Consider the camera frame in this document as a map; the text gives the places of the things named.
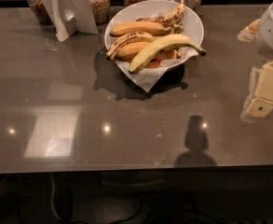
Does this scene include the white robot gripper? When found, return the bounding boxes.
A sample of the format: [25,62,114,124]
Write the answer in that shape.
[238,3,273,123]

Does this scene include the yellow-green front banana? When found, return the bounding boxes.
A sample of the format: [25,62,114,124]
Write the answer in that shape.
[129,34,206,74]

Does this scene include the white ceramic bowl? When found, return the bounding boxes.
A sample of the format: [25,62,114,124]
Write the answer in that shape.
[104,0,204,70]

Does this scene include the brown spotted back banana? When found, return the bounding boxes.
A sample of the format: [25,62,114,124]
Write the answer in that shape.
[138,0,185,27]

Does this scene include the orange banana upper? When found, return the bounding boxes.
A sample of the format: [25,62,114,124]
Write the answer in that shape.
[109,21,171,37]

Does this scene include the orange banana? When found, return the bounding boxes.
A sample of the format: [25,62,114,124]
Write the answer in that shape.
[109,21,171,37]
[116,42,148,62]

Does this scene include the spotted brown banana left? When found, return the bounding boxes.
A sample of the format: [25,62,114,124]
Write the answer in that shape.
[106,32,156,61]

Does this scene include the orange banana lower middle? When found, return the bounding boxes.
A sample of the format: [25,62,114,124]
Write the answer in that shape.
[116,42,148,62]

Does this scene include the glass jar far right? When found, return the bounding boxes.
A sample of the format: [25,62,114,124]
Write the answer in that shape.
[193,0,202,11]

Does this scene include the white paper liner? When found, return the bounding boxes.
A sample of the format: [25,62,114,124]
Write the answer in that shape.
[116,48,198,91]

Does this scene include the glass jar light grains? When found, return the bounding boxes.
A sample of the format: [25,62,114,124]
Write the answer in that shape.
[89,0,111,25]

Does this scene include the white folded paper stand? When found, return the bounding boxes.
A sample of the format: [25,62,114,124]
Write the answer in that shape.
[41,0,98,42]

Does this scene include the glass jar left brown nuts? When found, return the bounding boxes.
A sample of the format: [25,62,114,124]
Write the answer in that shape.
[26,0,52,25]

